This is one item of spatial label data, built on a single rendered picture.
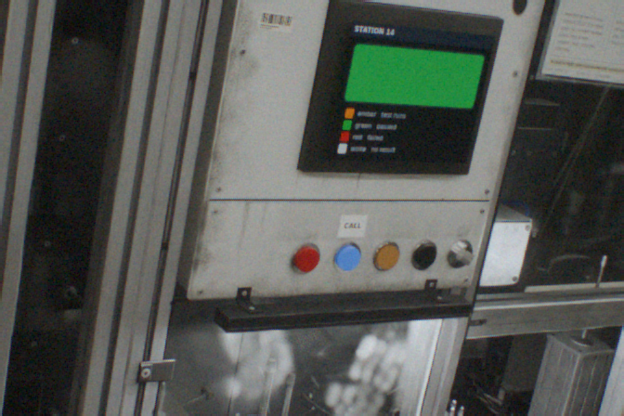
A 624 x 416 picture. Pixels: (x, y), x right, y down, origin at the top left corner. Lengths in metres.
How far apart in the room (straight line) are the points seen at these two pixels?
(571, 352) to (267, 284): 0.83
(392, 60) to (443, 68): 0.08
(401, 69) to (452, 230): 0.26
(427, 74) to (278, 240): 0.26
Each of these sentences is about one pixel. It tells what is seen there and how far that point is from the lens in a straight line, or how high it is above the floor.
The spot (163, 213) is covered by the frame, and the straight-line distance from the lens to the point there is 1.33.
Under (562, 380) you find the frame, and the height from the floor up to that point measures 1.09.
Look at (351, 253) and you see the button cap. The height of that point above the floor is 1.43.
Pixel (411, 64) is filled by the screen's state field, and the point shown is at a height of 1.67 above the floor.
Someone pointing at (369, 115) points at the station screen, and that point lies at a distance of 1.39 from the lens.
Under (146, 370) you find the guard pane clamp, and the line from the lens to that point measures 1.40.
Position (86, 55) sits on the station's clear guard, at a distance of 1.26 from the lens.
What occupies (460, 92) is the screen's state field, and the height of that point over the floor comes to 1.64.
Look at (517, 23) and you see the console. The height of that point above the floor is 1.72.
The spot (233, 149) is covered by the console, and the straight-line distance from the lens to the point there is 1.33.
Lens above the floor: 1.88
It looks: 16 degrees down
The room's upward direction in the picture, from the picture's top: 11 degrees clockwise
